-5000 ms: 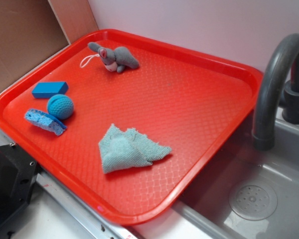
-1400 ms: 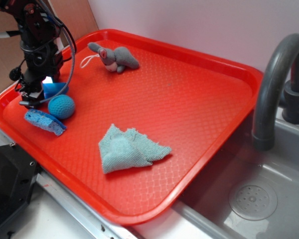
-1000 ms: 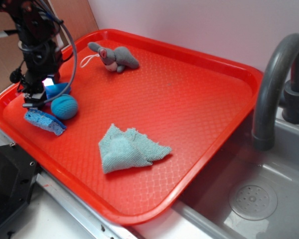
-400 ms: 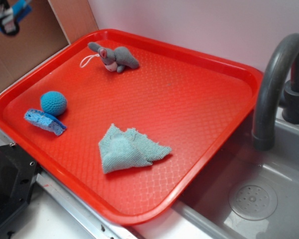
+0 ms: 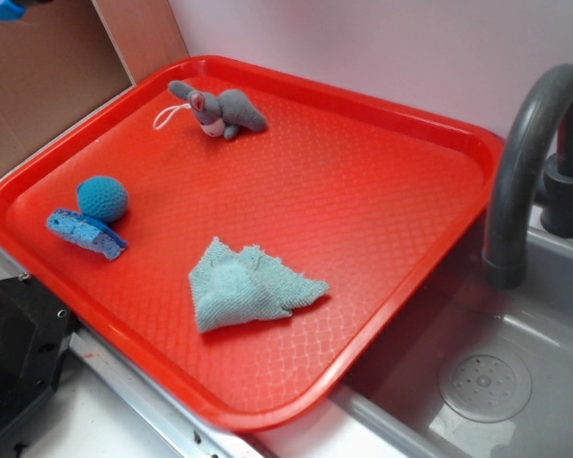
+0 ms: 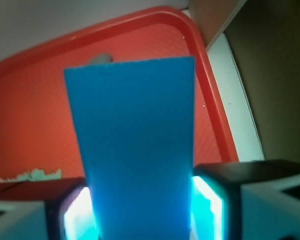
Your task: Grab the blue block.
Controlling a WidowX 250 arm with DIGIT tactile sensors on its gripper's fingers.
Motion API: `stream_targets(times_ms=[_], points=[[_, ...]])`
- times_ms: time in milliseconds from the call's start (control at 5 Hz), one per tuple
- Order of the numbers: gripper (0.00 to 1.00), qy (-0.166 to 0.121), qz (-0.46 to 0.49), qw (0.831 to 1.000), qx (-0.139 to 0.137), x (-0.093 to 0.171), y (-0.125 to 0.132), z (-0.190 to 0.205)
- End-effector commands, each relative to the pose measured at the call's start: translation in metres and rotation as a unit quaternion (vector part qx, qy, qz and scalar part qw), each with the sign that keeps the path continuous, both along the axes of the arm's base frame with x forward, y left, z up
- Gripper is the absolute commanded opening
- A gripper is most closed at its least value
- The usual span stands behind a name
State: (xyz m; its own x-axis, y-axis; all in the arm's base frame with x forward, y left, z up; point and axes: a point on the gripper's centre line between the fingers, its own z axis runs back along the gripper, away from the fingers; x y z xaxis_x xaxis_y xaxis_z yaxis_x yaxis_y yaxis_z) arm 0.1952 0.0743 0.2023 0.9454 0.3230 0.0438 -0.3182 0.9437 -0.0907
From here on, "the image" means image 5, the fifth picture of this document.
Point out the blue textured ball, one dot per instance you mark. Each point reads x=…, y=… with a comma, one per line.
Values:
x=102, y=198

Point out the blue rectangular block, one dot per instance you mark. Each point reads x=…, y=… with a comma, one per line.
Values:
x=11, y=11

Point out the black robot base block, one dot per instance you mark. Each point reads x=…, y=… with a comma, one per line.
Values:
x=35, y=332

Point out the red plastic tray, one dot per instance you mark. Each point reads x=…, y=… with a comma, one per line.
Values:
x=361, y=193

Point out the light blue folded cloth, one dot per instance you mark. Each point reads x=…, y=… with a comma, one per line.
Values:
x=230, y=288

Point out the grey plush bunny toy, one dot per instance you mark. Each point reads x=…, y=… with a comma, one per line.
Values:
x=222, y=115

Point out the blue sponge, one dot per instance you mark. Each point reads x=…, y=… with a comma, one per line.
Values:
x=85, y=232

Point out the grey plastic sink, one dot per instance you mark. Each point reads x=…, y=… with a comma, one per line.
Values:
x=393, y=387

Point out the round sink drain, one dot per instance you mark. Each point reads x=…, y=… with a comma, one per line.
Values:
x=485, y=386

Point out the grey curved faucet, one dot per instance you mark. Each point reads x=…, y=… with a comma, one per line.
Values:
x=536, y=168

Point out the brown cardboard panel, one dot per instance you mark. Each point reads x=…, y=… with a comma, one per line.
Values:
x=63, y=59

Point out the metal rail strip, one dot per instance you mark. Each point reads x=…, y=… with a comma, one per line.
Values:
x=103, y=407

